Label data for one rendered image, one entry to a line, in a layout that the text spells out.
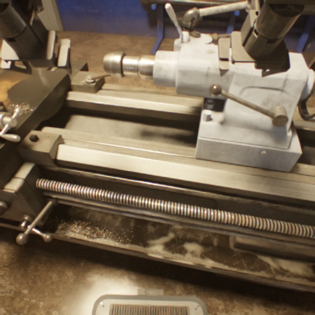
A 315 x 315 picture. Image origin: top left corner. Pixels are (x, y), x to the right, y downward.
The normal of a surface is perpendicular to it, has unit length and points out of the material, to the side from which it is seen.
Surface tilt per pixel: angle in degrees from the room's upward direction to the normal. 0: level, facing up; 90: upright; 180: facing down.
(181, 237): 0
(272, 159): 90
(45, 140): 0
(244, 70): 61
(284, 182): 36
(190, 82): 87
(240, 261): 0
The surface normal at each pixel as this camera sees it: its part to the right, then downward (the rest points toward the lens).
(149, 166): -0.12, -0.11
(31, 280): 0.00, -0.66
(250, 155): -0.20, 0.73
